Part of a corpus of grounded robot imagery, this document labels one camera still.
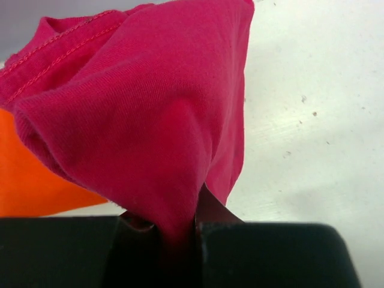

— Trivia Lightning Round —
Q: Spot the folded orange t shirt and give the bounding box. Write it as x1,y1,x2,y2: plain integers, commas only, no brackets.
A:
1,110,107,217

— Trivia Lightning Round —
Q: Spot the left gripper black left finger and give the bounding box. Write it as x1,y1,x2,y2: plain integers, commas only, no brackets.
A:
1,213,167,287

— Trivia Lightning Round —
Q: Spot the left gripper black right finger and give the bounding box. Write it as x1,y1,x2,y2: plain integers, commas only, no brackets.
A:
194,185,362,288

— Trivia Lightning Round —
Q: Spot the pink t shirt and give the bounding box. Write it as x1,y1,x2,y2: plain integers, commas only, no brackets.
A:
0,0,256,250

